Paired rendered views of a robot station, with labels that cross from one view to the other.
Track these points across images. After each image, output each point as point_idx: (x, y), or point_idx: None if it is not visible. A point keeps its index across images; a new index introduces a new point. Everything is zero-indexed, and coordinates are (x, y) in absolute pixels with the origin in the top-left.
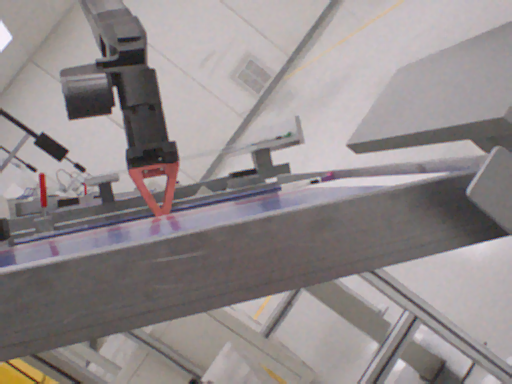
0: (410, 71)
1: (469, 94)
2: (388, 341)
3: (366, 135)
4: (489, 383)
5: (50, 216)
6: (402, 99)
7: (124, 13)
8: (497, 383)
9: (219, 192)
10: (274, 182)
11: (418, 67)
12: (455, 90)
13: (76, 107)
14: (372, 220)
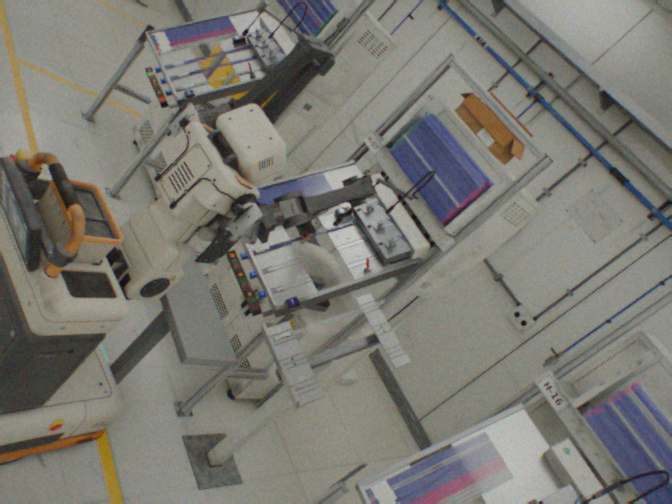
0: (187, 333)
1: (189, 267)
2: (240, 368)
3: (225, 338)
4: (192, 419)
5: (366, 270)
6: (202, 321)
7: None
8: (189, 413)
9: (303, 297)
10: (278, 305)
11: (184, 326)
12: (189, 278)
13: None
14: None
